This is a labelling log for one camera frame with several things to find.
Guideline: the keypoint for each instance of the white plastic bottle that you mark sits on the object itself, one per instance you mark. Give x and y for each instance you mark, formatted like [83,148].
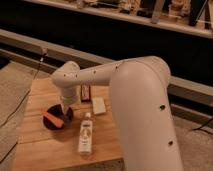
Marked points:
[85,135]

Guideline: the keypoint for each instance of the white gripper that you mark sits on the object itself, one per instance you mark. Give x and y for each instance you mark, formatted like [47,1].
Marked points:
[66,102]

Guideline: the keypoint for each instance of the small red brown box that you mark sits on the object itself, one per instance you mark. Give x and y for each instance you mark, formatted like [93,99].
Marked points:
[85,93]

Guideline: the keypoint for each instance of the orange carrot piece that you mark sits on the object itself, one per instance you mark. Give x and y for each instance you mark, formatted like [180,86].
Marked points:
[53,119]

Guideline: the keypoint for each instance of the white sponge block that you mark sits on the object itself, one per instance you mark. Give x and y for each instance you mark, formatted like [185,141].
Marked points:
[98,105]

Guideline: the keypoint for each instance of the dark ceramic bowl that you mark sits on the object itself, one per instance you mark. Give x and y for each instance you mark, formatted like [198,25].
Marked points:
[56,110]

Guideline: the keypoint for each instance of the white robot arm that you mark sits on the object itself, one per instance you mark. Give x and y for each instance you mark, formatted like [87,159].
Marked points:
[139,104]

